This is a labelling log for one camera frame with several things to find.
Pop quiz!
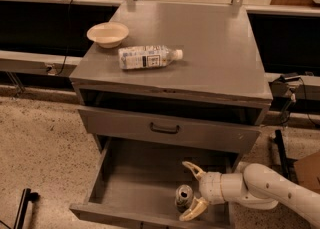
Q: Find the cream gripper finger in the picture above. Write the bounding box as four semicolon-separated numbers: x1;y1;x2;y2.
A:
182;161;205;181
179;197;209;221

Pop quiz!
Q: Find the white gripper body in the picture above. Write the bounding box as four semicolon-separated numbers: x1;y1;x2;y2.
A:
199;172;246;205

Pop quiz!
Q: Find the white green 7up can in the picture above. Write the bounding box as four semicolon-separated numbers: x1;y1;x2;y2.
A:
175;184;194;213

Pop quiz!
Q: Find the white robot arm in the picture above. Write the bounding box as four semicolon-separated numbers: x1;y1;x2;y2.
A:
179;161;320;229

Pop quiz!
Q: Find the closed grey top drawer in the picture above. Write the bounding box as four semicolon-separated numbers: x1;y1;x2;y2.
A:
79;106;260;153

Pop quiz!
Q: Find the open grey middle drawer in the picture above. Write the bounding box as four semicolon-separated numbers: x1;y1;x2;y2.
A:
70;138;233;229

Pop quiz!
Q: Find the grey drawer cabinet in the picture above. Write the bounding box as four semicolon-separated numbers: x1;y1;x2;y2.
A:
69;0;274;174

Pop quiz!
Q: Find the black metal stand leg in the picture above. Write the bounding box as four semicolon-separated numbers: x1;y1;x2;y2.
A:
274;129;292;180

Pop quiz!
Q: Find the brown cardboard box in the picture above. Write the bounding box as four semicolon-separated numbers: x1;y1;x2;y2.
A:
294;152;320;194

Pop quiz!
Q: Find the clear plastic water bottle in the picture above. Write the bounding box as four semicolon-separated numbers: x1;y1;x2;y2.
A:
118;45;183;70

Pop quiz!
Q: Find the white paper bowl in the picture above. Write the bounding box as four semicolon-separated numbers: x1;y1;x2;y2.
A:
87;22;129;48

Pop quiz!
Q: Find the black bar lower left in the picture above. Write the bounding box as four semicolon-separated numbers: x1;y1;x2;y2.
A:
13;188;39;229

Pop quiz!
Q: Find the black drawer handle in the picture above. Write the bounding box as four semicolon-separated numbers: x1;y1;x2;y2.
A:
149;122;180;134

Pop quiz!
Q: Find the black cable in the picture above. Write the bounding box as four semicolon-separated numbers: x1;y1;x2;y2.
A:
53;0;86;77

